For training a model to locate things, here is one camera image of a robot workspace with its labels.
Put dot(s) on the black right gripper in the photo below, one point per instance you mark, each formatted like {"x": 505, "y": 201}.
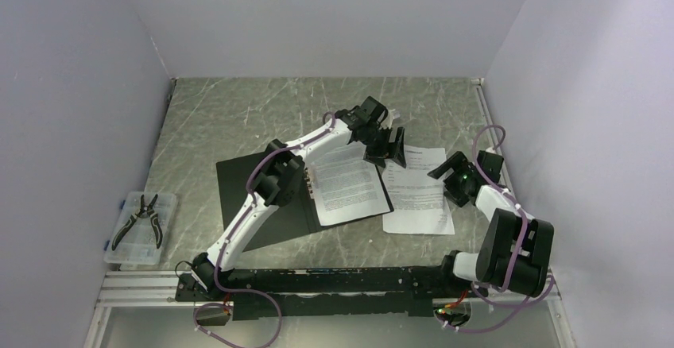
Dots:
{"x": 454, "y": 162}

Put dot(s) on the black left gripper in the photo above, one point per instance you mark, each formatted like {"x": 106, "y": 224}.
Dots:
{"x": 398, "y": 157}

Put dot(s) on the printed white paper sheet top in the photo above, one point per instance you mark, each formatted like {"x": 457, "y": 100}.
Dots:
{"x": 348, "y": 188}

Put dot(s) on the printed white paper sheet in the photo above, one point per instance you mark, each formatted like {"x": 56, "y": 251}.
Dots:
{"x": 419, "y": 205}
{"x": 348, "y": 188}

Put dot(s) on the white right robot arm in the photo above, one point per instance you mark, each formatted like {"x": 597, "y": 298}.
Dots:
{"x": 515, "y": 251}

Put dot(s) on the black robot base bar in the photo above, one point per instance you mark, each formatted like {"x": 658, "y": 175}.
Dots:
{"x": 260, "y": 293}

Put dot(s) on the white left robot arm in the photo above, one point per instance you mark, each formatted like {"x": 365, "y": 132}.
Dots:
{"x": 279, "y": 175}

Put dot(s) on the metal folder clip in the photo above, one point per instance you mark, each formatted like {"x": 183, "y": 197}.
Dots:
{"x": 310, "y": 180}

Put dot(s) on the clear plastic parts box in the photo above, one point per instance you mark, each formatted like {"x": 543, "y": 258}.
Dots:
{"x": 139, "y": 236}

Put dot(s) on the aluminium frame rail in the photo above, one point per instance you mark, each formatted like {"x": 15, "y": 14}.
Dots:
{"x": 129, "y": 289}

